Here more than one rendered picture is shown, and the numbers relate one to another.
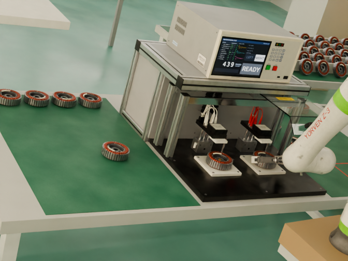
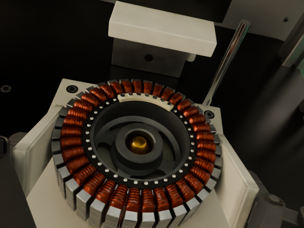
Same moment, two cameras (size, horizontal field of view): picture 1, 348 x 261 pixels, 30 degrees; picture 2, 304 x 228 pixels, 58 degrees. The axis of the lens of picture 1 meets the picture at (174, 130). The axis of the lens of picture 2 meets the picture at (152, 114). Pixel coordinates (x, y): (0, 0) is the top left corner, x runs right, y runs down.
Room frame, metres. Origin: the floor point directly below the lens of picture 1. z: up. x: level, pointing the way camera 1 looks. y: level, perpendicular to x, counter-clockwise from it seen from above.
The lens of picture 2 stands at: (2.51, -0.47, 0.96)
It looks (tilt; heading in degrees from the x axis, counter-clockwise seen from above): 48 degrees down; 27
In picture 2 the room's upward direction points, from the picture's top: 16 degrees clockwise
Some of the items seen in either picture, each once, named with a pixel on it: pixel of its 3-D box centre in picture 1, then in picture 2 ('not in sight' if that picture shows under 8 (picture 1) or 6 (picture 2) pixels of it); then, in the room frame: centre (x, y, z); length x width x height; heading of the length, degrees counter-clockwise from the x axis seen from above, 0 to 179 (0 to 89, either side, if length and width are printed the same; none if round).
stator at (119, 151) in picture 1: (115, 150); not in sight; (2.35, 0.20, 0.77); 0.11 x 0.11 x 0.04
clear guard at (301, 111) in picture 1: (294, 111); not in sight; (2.66, -0.48, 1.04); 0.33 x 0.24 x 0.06; 35
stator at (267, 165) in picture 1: (264, 159); (138, 147); (2.61, -0.42, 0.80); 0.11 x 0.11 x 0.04
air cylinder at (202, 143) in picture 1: (202, 144); not in sight; (2.59, -0.13, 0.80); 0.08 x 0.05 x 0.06; 125
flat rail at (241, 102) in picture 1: (245, 102); not in sight; (2.62, -0.26, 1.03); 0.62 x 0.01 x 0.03; 125
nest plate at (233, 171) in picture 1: (217, 165); not in sight; (2.47, -0.22, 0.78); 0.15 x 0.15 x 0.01; 35
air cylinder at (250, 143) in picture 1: (246, 144); (152, 37); (2.73, -0.33, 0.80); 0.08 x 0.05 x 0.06; 125
